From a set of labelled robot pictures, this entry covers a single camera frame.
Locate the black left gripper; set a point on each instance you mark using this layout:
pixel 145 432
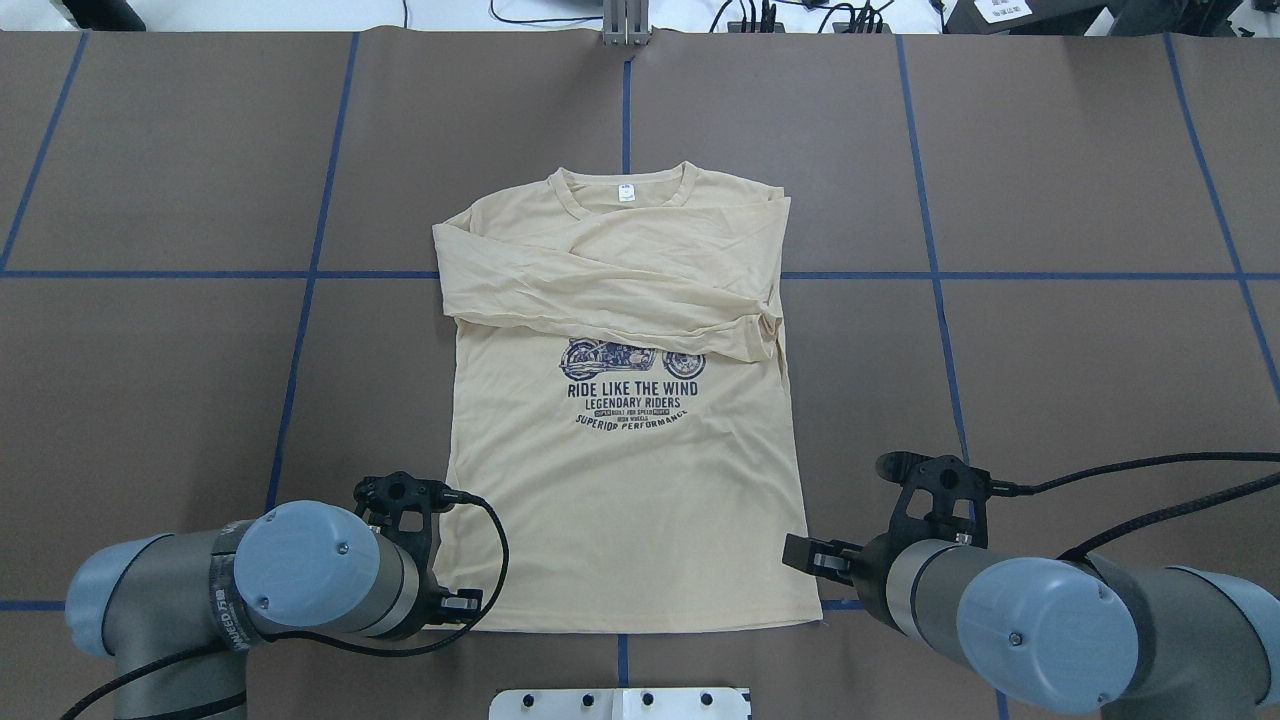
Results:
pixel 428 598

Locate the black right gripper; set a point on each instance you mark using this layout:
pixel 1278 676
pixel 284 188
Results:
pixel 866 563

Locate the cream long sleeve shirt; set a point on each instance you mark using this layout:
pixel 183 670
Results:
pixel 621 398

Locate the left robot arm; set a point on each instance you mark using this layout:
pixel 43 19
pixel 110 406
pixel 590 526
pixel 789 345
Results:
pixel 179 613

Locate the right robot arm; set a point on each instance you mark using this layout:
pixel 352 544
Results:
pixel 1072 637

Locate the black labelled box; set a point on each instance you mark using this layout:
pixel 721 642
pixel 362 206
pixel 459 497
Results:
pixel 1022 18

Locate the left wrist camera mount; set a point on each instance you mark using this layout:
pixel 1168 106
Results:
pixel 404 509

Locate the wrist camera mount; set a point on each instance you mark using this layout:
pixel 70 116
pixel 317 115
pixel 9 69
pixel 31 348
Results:
pixel 941 499
pixel 404 509

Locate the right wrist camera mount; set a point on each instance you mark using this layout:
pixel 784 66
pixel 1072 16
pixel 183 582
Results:
pixel 941 499

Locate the white camera pedestal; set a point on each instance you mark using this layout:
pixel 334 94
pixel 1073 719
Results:
pixel 698 702

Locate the aluminium frame post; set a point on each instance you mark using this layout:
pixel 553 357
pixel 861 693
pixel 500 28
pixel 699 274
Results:
pixel 626 23

